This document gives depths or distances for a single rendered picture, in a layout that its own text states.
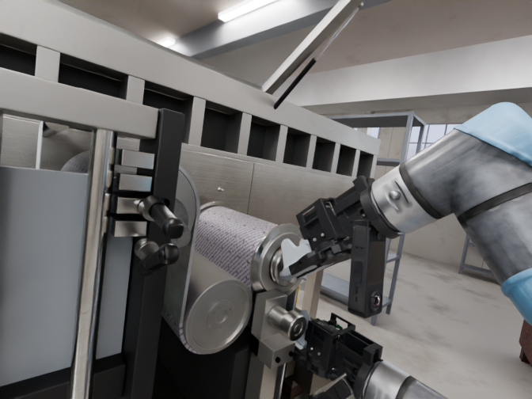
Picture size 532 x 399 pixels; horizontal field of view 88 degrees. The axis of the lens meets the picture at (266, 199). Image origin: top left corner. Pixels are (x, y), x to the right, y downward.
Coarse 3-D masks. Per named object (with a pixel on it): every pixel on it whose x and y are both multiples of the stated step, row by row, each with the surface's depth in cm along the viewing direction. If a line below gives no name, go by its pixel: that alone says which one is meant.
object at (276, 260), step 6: (276, 252) 48; (276, 258) 47; (282, 258) 47; (270, 264) 47; (276, 264) 46; (282, 264) 47; (270, 270) 47; (276, 270) 46; (282, 270) 47; (270, 276) 48; (276, 276) 47; (276, 282) 47; (282, 282) 48; (288, 282) 49
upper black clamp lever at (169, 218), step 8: (144, 200) 19; (152, 200) 19; (160, 200) 19; (152, 208) 18; (160, 208) 18; (168, 208) 19; (152, 216) 18; (160, 216) 17; (168, 216) 17; (160, 224) 17; (168, 224) 16; (176, 224) 16; (168, 232) 16; (176, 232) 16
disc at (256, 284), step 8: (280, 224) 49; (288, 224) 49; (272, 232) 47; (280, 232) 48; (288, 232) 50; (296, 232) 51; (264, 240) 46; (256, 248) 46; (264, 248) 47; (256, 256) 46; (256, 264) 46; (256, 272) 46; (256, 280) 46; (256, 288) 47
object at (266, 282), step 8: (272, 240) 47; (280, 240) 48; (296, 240) 51; (272, 248) 47; (264, 256) 46; (264, 264) 46; (264, 272) 47; (264, 280) 47; (264, 288) 47; (272, 288) 49; (280, 288) 50; (288, 288) 51
